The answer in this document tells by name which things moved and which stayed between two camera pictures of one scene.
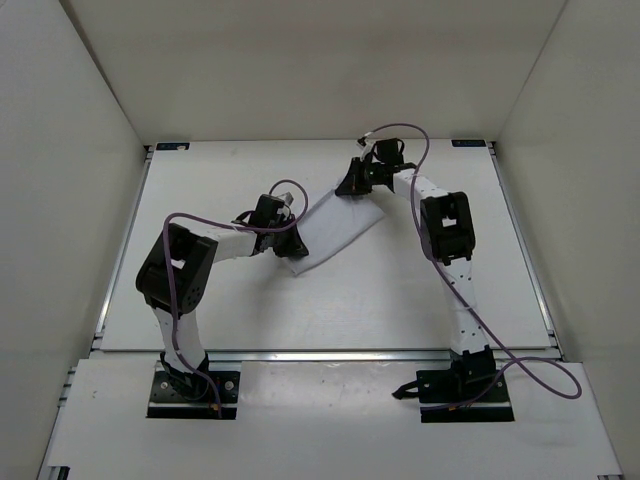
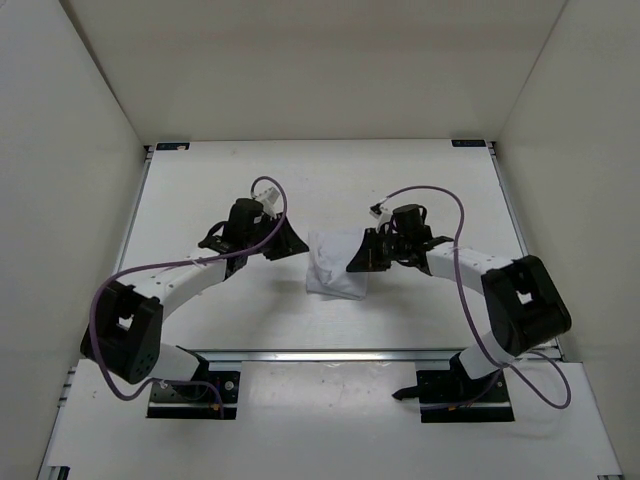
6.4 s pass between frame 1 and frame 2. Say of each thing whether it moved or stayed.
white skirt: moved
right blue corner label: stayed
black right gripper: moved
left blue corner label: stayed
